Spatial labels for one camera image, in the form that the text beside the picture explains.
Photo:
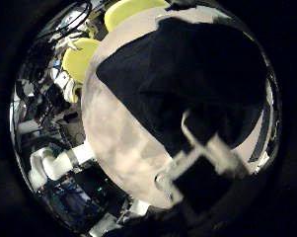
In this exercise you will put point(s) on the yellow chair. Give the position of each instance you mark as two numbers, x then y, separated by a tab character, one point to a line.
134	13
79	59

